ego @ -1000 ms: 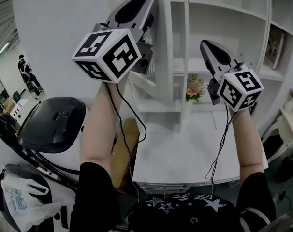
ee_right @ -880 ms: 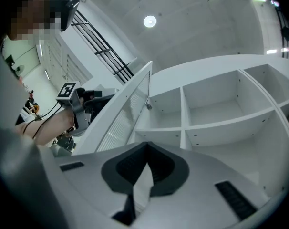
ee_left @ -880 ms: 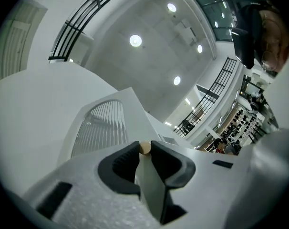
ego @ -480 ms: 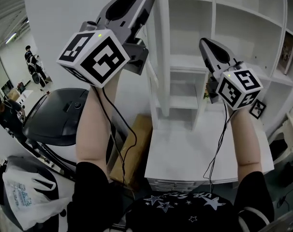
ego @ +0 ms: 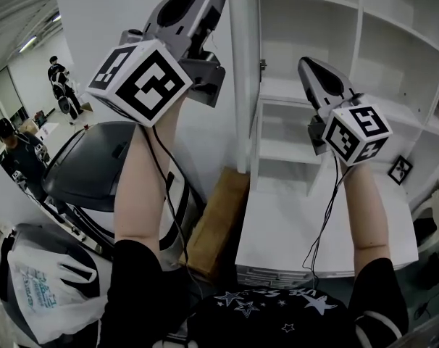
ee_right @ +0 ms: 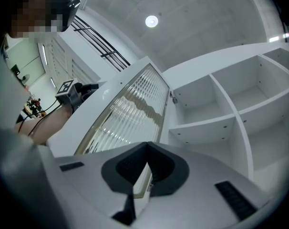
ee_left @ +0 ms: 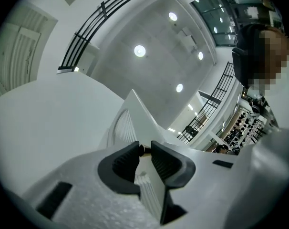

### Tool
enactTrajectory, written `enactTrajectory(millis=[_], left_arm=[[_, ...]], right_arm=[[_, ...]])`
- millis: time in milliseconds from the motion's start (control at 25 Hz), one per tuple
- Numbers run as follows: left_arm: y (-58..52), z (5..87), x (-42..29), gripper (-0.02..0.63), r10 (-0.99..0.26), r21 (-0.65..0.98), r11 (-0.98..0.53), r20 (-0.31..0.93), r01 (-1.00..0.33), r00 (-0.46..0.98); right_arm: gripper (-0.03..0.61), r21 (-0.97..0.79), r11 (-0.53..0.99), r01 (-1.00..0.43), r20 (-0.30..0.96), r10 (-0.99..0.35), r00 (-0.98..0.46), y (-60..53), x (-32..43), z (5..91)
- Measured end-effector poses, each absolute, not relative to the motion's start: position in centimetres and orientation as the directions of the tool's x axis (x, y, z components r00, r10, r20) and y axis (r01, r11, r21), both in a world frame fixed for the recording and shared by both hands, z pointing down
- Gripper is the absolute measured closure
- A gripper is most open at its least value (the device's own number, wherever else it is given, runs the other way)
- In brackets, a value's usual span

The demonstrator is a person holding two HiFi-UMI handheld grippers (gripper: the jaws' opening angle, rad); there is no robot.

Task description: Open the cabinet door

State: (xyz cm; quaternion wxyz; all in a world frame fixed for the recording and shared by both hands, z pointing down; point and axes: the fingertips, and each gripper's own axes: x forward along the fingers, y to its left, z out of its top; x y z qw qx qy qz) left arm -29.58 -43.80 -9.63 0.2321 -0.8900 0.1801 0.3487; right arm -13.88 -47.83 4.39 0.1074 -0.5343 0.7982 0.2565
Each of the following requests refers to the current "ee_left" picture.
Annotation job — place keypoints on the person's head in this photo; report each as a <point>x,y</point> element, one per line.
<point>271,56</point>

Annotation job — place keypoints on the display shelf of dark goods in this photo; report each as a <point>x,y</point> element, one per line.
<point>244,128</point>

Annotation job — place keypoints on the round ceiling light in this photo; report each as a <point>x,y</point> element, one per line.
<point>139,50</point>
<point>200,55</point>
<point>172,16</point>
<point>179,87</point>

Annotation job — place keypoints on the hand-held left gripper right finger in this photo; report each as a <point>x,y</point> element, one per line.
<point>206,187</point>

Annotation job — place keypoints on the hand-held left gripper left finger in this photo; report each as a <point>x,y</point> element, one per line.
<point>87,187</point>

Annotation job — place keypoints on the dark glass window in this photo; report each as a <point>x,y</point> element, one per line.
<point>230,13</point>

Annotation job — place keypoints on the black head-mounted camera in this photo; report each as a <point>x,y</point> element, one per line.
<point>240,65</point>

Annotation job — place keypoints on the black mezzanine railing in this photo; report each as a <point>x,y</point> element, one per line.
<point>87,27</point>
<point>213,99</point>

